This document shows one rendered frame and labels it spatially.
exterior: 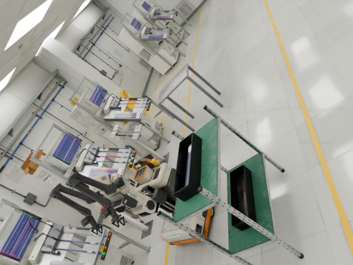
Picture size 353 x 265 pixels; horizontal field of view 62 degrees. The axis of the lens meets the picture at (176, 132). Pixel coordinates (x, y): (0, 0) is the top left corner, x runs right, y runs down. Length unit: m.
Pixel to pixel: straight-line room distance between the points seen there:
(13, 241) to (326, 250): 3.22
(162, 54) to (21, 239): 6.17
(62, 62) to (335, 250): 6.65
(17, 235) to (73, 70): 4.56
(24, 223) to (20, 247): 0.28
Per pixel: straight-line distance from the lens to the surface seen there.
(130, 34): 8.58
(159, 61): 8.71
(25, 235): 4.07
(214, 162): 2.18
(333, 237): 2.55
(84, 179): 2.74
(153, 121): 6.12
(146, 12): 9.90
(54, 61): 7.68
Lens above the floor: 2.09
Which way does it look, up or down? 22 degrees down
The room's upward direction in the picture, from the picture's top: 54 degrees counter-clockwise
